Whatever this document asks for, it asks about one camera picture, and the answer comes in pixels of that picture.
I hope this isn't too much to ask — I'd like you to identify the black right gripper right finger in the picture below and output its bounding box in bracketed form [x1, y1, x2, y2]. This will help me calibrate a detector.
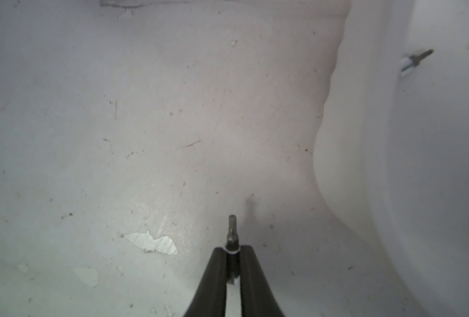
[239, 245, 285, 317]

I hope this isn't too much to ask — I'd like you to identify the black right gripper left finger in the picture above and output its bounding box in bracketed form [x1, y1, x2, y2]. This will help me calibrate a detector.
[184, 247, 228, 317]

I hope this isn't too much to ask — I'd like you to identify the white plastic storage box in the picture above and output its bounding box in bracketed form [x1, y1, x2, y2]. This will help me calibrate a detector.
[313, 1, 469, 316]

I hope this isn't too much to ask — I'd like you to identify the silver hex bit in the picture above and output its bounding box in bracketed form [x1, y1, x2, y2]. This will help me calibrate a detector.
[400, 49, 435, 77]

